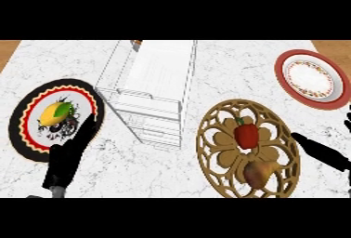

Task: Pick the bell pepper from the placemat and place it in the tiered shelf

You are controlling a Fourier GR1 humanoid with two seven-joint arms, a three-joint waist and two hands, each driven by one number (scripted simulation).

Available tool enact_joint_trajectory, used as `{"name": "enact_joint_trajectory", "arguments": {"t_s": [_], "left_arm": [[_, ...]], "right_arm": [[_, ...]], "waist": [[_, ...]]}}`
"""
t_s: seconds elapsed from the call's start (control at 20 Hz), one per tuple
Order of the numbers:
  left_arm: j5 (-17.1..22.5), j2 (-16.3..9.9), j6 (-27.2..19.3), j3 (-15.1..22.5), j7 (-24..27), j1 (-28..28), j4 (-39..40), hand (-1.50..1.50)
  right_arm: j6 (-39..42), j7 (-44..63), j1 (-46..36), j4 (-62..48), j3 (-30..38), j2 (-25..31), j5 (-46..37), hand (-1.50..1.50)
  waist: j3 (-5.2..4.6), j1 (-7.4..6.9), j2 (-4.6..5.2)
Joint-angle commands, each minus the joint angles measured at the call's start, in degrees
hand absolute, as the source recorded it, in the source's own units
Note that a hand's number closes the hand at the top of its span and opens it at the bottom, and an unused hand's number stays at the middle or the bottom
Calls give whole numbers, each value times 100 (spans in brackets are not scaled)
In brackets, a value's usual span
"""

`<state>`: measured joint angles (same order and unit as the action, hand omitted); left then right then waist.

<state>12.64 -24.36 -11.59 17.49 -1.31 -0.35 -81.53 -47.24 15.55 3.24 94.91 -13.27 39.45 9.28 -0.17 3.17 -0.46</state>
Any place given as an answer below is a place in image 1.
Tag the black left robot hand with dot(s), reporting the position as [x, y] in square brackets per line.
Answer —
[69, 158]

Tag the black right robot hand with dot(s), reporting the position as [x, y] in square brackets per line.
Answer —
[321, 151]

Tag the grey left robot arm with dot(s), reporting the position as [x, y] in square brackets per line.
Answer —
[54, 192]

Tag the red bell pepper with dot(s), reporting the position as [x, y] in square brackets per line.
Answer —
[247, 135]

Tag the round wooden cutout placemat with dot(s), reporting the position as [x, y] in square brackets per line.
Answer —
[219, 145]

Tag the black rimmed patterned plate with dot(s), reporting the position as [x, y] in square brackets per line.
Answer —
[42, 124]

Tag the yellow lemon with green leaf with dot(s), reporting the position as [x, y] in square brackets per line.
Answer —
[54, 113]

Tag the brown pear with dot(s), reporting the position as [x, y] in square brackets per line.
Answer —
[258, 174]

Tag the red rimmed white plate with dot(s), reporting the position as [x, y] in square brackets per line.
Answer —
[314, 79]

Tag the small orange and grey object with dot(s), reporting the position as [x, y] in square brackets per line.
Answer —
[137, 44]

